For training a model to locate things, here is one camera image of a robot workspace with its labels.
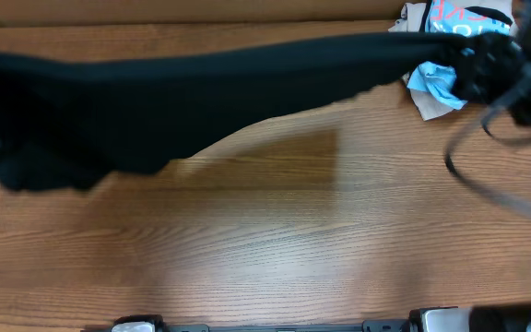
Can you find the beige garment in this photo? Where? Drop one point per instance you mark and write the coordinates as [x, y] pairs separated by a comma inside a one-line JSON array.
[[408, 22]]

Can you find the black garment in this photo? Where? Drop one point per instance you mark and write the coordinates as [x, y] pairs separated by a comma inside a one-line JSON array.
[[70, 124]]

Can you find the light blue printed t-shirt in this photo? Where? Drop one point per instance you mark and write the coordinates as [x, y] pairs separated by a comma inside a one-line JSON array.
[[431, 82]]

